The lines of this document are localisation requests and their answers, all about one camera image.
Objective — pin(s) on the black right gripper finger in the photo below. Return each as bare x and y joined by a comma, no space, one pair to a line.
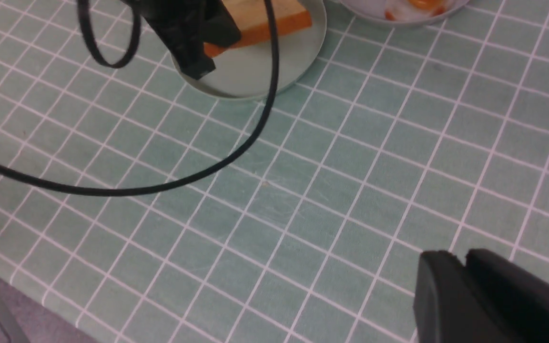
487,299

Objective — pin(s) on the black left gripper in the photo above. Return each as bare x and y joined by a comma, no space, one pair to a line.
189,29

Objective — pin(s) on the toast slice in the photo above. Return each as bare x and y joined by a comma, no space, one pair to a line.
251,18

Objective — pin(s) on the mint green plate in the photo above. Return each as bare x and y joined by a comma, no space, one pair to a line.
245,73

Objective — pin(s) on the grey plate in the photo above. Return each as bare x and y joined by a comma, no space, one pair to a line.
373,11

